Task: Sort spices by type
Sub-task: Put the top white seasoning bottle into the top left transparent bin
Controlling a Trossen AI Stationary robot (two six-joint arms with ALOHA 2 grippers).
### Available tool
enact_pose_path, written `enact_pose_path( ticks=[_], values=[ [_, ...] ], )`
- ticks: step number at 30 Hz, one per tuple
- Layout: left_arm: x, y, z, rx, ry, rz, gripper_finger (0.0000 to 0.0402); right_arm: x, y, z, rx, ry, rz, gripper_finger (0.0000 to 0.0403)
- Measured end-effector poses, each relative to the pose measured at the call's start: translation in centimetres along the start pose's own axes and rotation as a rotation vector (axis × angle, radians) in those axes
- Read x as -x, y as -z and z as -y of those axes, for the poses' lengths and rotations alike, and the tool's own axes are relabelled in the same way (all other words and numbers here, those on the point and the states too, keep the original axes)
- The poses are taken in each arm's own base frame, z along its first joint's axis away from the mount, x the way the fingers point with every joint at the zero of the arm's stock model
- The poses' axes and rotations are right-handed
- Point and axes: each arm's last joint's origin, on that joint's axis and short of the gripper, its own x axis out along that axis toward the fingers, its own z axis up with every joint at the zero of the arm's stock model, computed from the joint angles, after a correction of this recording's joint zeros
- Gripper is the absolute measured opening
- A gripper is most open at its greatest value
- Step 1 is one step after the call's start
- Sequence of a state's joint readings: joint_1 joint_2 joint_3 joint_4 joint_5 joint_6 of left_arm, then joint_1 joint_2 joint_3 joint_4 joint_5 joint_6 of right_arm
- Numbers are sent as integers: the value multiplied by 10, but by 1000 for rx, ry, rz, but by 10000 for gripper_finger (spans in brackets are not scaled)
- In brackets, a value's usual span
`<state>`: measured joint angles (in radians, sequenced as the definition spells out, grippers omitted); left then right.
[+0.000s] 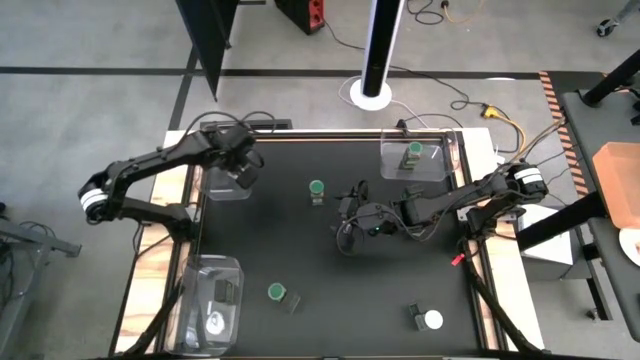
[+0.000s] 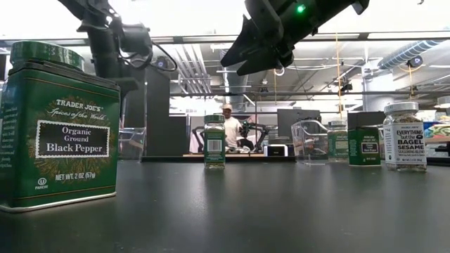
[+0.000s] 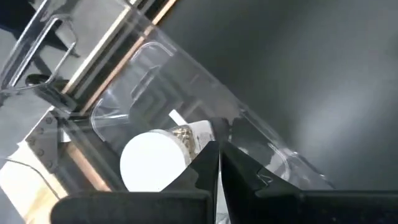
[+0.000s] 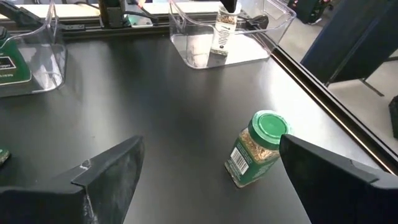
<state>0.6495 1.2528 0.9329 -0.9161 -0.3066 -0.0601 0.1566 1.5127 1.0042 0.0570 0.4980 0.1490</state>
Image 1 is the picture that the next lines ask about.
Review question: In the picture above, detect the black table mat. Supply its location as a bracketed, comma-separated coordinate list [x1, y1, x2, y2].
[192, 139, 489, 357]

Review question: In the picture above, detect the white plate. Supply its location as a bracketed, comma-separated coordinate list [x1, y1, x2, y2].
[618, 227, 640, 269]

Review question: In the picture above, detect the white box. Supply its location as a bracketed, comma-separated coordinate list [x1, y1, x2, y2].
[517, 202, 575, 269]

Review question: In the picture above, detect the grey side table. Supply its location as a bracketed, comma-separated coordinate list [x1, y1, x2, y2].
[559, 69, 640, 346]

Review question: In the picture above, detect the black partition panel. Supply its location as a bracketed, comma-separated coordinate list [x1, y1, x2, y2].
[174, 0, 240, 103]

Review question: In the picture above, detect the orange black striped strip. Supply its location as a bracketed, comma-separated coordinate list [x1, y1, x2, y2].
[538, 71, 591, 199]

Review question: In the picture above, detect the green-lid spice jar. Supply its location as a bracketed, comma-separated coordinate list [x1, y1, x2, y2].
[399, 141, 425, 171]
[266, 282, 289, 304]
[308, 179, 326, 206]

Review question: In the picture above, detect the orange plastic tub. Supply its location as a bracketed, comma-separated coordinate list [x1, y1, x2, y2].
[592, 141, 640, 230]

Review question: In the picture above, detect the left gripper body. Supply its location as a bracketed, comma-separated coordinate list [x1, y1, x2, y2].
[217, 124, 265, 190]

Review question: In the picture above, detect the black caster wheel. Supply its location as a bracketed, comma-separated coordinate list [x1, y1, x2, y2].
[595, 17, 620, 39]

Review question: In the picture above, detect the black cable sleeve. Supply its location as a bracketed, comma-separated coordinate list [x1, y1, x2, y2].
[457, 237, 544, 357]
[117, 244, 194, 359]

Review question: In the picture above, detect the clear plastic bin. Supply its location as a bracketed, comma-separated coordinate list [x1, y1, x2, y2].
[164, 253, 245, 357]
[379, 127, 459, 183]
[202, 121, 255, 201]

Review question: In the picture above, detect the black beam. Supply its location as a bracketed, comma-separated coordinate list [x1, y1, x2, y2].
[516, 192, 609, 253]

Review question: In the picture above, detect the white pole base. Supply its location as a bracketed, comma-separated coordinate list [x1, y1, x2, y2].
[348, 0, 406, 112]

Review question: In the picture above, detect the black floor box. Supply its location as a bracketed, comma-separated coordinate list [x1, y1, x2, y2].
[199, 118, 294, 132]

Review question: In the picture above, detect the black table frame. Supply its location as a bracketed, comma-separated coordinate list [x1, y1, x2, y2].
[112, 127, 546, 360]

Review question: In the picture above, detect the orange cable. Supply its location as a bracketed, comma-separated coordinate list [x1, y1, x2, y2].
[442, 0, 486, 25]

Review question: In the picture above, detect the black pole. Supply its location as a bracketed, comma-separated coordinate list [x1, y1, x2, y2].
[582, 47, 640, 109]

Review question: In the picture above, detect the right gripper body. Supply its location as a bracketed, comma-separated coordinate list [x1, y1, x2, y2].
[355, 200, 404, 237]

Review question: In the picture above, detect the white-lid seasoning jar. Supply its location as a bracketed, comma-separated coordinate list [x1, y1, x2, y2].
[407, 302, 445, 332]

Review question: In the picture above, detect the grey metal stand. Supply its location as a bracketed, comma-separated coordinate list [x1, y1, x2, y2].
[0, 199, 84, 360]

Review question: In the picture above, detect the black computer case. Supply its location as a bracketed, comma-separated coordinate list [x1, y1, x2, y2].
[273, 0, 327, 36]

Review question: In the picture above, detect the coiled black cable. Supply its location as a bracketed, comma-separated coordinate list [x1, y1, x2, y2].
[405, 0, 446, 26]

